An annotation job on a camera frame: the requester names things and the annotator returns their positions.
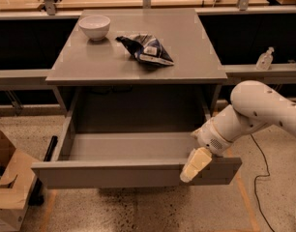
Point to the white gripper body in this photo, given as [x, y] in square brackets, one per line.
[212, 139]

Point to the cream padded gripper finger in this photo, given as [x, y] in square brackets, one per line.
[196, 133]
[198, 159]

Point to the grey top drawer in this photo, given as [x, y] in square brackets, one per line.
[138, 138]

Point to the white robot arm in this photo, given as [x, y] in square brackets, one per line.
[253, 106]

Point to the grey drawer cabinet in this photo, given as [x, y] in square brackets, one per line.
[108, 64]

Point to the open cardboard box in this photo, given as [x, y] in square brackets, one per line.
[16, 184]

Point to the clear sanitizer pump bottle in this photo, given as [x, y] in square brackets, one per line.
[265, 60]

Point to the dark blue chip bag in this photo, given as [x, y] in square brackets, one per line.
[146, 48]

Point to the white ceramic bowl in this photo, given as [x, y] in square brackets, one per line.
[95, 27]

